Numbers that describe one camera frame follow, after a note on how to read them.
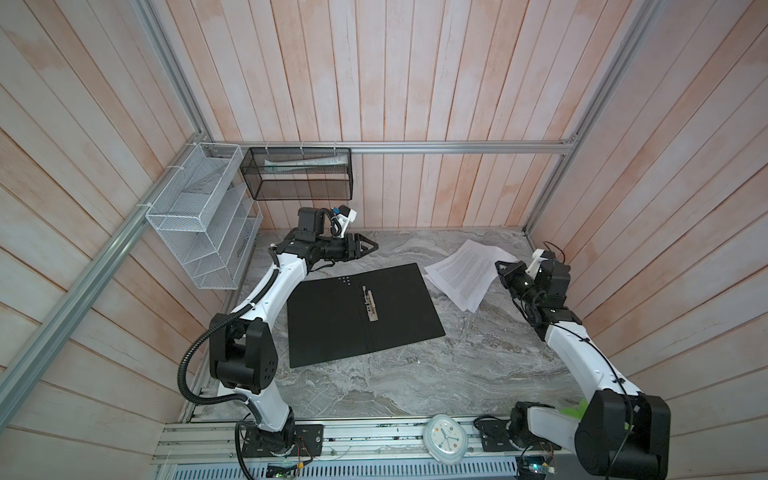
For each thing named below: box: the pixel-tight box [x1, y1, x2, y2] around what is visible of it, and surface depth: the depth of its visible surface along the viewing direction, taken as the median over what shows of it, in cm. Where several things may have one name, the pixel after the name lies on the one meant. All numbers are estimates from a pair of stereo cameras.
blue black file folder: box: [287, 263, 446, 369], surface depth 97 cm
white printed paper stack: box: [424, 239, 518, 313], surface depth 100 cm
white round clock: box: [423, 414, 468, 465], surface depth 73 cm
